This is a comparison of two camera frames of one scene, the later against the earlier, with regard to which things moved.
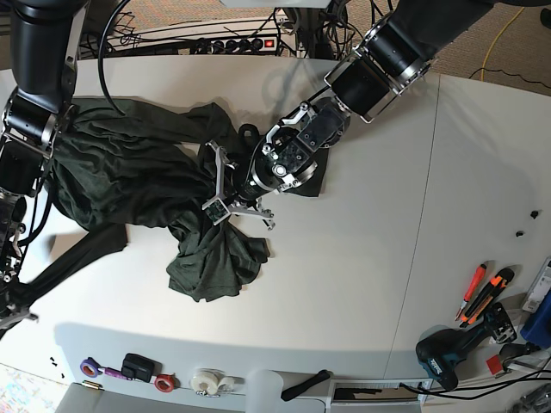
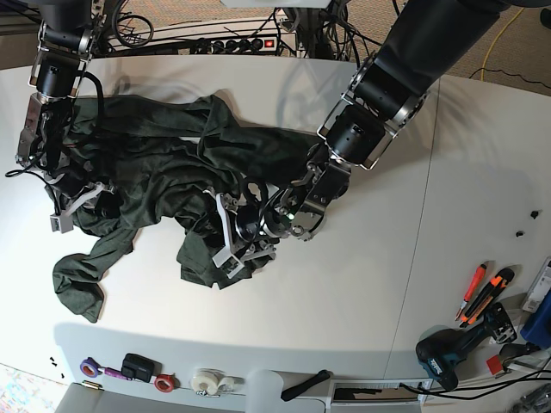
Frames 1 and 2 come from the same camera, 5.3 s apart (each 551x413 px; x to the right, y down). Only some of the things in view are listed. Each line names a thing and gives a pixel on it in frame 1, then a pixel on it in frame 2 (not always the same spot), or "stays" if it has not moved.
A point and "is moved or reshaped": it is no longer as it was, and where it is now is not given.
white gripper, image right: x=219 y=206 -> x=229 y=260
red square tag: x=494 y=364 stays
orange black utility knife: x=489 y=293 stays
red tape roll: x=167 y=382 stays
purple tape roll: x=89 y=367 stays
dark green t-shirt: x=170 y=169 is moved or reshaped
